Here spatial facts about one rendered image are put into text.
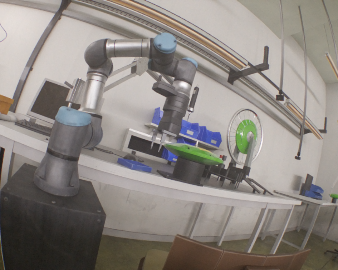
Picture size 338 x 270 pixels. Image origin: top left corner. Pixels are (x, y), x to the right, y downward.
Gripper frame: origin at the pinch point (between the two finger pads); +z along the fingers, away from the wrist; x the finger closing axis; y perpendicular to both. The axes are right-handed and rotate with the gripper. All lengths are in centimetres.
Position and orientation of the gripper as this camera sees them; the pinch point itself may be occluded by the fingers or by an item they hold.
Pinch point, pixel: (154, 150)
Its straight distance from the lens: 53.9
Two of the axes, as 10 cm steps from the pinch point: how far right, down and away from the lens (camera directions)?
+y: 8.0, 3.0, 5.3
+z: -3.0, 9.5, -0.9
